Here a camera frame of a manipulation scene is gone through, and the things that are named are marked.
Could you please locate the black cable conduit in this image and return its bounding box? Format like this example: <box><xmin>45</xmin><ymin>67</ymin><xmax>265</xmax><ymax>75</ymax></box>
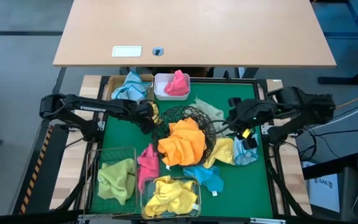
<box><xmin>54</xmin><ymin>169</ymin><xmax>88</xmax><ymax>212</ymax></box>
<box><xmin>267</xmin><ymin>146</ymin><xmax>310</xmax><ymax>218</ymax></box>

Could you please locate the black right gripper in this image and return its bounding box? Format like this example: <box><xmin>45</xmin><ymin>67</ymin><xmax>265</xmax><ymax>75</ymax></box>
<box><xmin>227</xmin><ymin>97</ymin><xmax>264</xmax><ymax>151</ymax></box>

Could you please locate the white labelled carton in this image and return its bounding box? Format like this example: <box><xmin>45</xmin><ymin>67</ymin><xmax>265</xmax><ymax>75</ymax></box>
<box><xmin>303</xmin><ymin>161</ymin><xmax>341</xmax><ymax>214</ymax></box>

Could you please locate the light blue microfiber towel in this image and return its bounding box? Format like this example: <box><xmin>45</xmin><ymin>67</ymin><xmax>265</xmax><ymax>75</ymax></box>
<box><xmin>111</xmin><ymin>70</ymin><xmax>152</xmax><ymax>103</ymax></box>
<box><xmin>233</xmin><ymin>133</ymin><xmax>260</xmax><ymax>166</ymax></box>

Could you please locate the white plastic bin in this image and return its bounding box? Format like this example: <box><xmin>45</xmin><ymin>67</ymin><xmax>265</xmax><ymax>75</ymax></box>
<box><xmin>153</xmin><ymin>72</ymin><xmax>191</xmax><ymax>101</ymax></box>

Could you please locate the copper rectangular wire basket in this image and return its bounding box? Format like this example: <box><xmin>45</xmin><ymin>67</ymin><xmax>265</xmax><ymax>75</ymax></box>
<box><xmin>84</xmin><ymin>145</ymin><xmax>139</xmax><ymax>217</ymax></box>

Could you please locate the beige desk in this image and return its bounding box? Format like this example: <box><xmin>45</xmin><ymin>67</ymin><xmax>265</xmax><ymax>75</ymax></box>
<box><xmin>52</xmin><ymin>0</ymin><xmax>337</xmax><ymax>68</ymax></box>

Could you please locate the white metal bracket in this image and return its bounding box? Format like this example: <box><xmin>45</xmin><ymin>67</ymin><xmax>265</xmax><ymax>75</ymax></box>
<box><xmin>249</xmin><ymin>217</ymin><xmax>287</xmax><ymax>224</ymax></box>

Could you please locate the pale green microfiber towel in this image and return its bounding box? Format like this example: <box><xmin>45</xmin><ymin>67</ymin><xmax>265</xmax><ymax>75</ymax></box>
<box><xmin>188</xmin><ymin>97</ymin><xmax>229</xmax><ymax>138</ymax></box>

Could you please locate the white rectangular desk plate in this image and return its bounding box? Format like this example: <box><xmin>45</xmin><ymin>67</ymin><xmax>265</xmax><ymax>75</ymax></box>
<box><xmin>111</xmin><ymin>45</ymin><xmax>143</xmax><ymax>58</ymax></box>

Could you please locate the tan wooden box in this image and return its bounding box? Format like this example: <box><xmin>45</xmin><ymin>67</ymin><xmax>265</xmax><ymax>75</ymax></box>
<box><xmin>106</xmin><ymin>73</ymin><xmax>155</xmax><ymax>104</ymax></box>

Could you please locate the black desk base frame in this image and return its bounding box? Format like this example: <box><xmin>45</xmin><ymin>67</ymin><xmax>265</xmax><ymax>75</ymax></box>
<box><xmin>318</xmin><ymin>0</ymin><xmax>358</xmax><ymax>86</ymax></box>

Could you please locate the orange cable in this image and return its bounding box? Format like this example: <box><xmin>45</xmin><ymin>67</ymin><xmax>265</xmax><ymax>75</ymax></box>
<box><xmin>334</xmin><ymin>96</ymin><xmax>358</xmax><ymax>110</ymax></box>

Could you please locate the green table mat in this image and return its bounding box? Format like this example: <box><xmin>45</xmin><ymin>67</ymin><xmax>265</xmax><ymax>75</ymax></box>
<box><xmin>90</xmin><ymin>81</ymin><xmax>274</xmax><ymax>218</ymax></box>

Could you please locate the clear plastic container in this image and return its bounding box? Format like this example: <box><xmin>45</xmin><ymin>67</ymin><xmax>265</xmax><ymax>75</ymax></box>
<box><xmin>140</xmin><ymin>175</ymin><xmax>202</xmax><ymax>220</ymax></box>

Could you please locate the lime green microfiber towel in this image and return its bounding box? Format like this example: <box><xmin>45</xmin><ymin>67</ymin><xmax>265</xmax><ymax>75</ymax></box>
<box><xmin>96</xmin><ymin>157</ymin><xmax>136</xmax><ymax>206</ymax></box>

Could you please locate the white cable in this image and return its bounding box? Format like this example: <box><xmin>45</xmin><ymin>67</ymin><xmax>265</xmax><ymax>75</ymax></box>
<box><xmin>336</xmin><ymin>98</ymin><xmax>358</xmax><ymax>124</ymax></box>

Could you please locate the black stand with hazard stripes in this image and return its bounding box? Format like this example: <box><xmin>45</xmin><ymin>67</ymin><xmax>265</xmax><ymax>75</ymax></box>
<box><xmin>11</xmin><ymin>67</ymin><xmax>71</xmax><ymax>215</ymax></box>

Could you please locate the turquoise microfiber towel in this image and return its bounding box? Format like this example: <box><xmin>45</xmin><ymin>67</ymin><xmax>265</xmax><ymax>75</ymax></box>
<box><xmin>182</xmin><ymin>164</ymin><xmax>225</xmax><ymax>197</ymax></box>

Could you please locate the black round wire basket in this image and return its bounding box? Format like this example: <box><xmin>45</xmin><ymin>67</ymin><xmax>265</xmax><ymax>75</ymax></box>
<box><xmin>151</xmin><ymin>105</ymin><xmax>219</xmax><ymax>168</ymax></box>

